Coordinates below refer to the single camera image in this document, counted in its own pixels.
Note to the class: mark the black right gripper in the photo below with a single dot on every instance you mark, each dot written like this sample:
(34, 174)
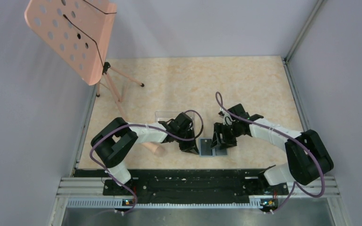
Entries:
(219, 128)

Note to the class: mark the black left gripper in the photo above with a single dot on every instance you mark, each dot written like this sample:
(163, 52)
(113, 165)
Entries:
(191, 147)

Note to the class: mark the clear plastic box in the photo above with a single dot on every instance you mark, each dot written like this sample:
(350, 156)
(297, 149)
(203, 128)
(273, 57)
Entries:
(167, 115)

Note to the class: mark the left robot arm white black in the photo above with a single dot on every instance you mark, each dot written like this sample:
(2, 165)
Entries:
(114, 142)

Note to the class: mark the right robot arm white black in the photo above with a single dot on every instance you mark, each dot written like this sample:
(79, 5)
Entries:
(307, 155)

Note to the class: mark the pink wooden cylinder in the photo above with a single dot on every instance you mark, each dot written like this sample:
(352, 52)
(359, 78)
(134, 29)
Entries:
(155, 149)

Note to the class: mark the pink perforated music stand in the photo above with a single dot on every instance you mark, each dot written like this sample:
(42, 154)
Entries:
(79, 31)

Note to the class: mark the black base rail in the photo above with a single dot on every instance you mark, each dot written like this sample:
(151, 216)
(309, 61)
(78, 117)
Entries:
(195, 186)

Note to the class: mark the aluminium frame rail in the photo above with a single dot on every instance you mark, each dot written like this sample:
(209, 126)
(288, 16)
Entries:
(88, 192)

